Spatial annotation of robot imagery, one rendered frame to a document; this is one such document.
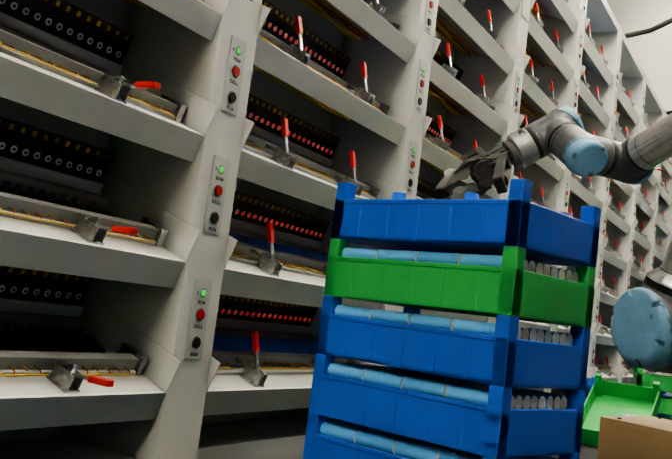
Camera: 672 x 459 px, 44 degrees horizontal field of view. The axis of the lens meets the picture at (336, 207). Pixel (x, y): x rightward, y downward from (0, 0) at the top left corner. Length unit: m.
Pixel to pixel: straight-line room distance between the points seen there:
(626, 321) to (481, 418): 0.73
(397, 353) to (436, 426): 0.11
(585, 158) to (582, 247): 0.88
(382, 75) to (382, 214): 0.91
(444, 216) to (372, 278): 0.13
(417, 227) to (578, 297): 0.22
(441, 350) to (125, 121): 0.52
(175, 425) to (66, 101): 0.51
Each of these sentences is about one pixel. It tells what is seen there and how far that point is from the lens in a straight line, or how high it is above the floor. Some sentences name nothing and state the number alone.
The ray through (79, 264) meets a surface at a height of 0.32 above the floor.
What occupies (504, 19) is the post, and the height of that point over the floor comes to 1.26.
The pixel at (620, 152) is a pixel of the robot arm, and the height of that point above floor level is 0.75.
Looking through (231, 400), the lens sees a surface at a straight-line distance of 1.43.
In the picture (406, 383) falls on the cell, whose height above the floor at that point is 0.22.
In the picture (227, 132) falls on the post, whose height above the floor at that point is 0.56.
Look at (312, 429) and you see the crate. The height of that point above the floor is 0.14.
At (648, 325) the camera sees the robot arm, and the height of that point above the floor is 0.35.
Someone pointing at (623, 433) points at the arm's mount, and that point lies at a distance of 1.77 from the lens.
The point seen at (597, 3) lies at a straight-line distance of 3.82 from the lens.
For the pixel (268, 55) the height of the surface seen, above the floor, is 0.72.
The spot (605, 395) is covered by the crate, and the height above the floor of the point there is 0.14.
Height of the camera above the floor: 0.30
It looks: 7 degrees up
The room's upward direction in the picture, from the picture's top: 7 degrees clockwise
